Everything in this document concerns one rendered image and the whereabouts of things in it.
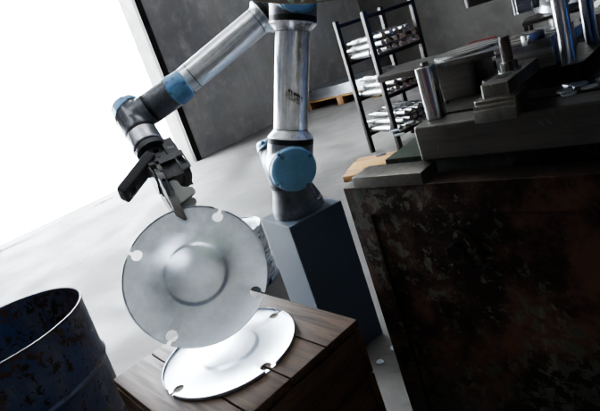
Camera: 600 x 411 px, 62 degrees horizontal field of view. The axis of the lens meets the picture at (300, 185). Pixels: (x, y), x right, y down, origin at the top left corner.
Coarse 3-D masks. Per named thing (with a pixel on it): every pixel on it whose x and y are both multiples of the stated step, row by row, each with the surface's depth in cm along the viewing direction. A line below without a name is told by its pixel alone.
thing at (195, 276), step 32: (160, 224) 105; (192, 224) 105; (224, 224) 105; (128, 256) 102; (160, 256) 102; (192, 256) 102; (224, 256) 103; (256, 256) 103; (128, 288) 99; (160, 288) 99; (192, 288) 99; (224, 288) 100; (160, 320) 97; (192, 320) 97; (224, 320) 98
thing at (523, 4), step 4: (512, 0) 86; (516, 0) 84; (520, 0) 84; (524, 0) 84; (528, 0) 83; (512, 4) 86; (516, 4) 85; (520, 4) 84; (524, 4) 84; (528, 4) 84; (532, 4) 84; (536, 4) 86; (516, 8) 85; (520, 8) 85; (524, 8) 84; (528, 8) 84; (532, 8) 84; (516, 12) 86; (520, 12) 85; (524, 12) 84
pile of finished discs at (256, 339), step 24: (264, 312) 115; (240, 336) 107; (264, 336) 105; (288, 336) 102; (168, 360) 108; (192, 360) 105; (216, 360) 101; (240, 360) 99; (264, 360) 97; (168, 384) 100; (192, 384) 97; (216, 384) 95; (240, 384) 92
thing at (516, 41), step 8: (528, 32) 93; (552, 32) 83; (512, 40) 89; (520, 40) 86; (536, 40) 80; (544, 40) 80; (552, 40) 80; (576, 40) 90; (496, 48) 86; (512, 48) 83; (520, 48) 82; (528, 48) 82; (536, 48) 81; (544, 48) 80; (552, 48) 79; (496, 56) 85; (520, 56) 83; (528, 56) 82; (536, 56) 81; (544, 56) 81; (552, 56) 80; (496, 64) 86; (544, 64) 81; (552, 64) 80
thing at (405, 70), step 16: (464, 48) 96; (480, 48) 89; (416, 64) 101; (448, 64) 91; (464, 64) 92; (480, 64) 93; (384, 80) 101; (448, 80) 95; (464, 80) 93; (480, 80) 93; (448, 96) 96
